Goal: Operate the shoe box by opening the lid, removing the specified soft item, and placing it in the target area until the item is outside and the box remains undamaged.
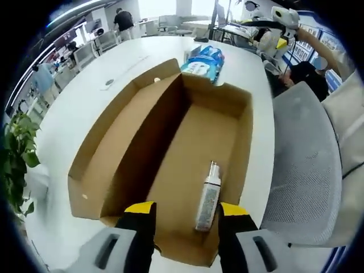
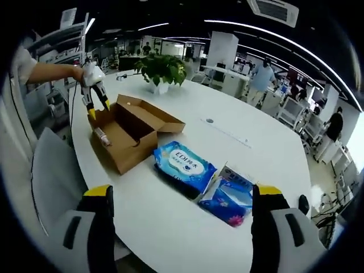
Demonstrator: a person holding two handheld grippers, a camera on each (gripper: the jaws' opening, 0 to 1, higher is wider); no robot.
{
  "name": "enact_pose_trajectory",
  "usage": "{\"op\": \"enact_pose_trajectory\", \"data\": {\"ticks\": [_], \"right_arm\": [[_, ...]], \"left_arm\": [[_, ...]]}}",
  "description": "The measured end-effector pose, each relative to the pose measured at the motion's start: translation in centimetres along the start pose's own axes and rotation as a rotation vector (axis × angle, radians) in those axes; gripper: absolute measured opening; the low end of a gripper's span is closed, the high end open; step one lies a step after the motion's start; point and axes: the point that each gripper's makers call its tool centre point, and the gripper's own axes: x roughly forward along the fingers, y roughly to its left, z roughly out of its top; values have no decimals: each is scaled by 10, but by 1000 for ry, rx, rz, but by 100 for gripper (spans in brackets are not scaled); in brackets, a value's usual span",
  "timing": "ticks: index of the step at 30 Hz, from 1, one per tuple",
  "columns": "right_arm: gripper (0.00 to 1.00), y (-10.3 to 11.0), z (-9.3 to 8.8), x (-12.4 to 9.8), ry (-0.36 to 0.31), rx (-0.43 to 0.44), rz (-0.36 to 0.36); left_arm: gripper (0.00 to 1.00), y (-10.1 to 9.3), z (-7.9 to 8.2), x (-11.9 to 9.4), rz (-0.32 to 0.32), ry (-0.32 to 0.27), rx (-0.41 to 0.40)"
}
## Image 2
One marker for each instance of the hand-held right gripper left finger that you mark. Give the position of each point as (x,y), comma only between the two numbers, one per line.
(96,236)

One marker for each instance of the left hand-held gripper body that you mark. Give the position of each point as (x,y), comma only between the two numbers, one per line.
(93,75)

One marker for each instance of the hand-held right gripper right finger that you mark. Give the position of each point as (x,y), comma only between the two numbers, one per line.
(270,236)

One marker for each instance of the blue flowered soft tissue pack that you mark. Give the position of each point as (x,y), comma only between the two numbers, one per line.
(227,207)

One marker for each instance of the brown cardboard shoe box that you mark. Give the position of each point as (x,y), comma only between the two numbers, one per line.
(133,157)

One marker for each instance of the small desk gadget with rod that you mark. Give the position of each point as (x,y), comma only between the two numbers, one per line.
(122,77)

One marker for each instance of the grey metal shelf rack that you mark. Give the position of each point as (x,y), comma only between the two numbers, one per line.
(65,31)

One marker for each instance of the green plant in white pot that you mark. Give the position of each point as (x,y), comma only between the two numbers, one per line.
(162,68)

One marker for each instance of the person's beige shirt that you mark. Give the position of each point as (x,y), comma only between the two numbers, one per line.
(27,64)

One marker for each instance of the white printed carton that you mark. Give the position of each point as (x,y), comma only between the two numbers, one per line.
(216,182)

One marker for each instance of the grey mesh office chair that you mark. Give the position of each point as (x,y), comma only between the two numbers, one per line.
(54,170)

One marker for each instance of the blue wet wipes pack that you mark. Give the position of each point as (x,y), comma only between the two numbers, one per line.
(182,165)

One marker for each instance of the white table socket strip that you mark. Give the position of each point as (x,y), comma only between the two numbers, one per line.
(227,132)

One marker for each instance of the white office chair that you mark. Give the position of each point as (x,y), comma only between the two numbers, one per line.
(294,111)
(312,128)

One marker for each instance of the long curved ceiling light strip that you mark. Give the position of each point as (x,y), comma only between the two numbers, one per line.
(227,23)

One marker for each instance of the ceiling air conditioner vent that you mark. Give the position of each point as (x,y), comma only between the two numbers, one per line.
(273,11)

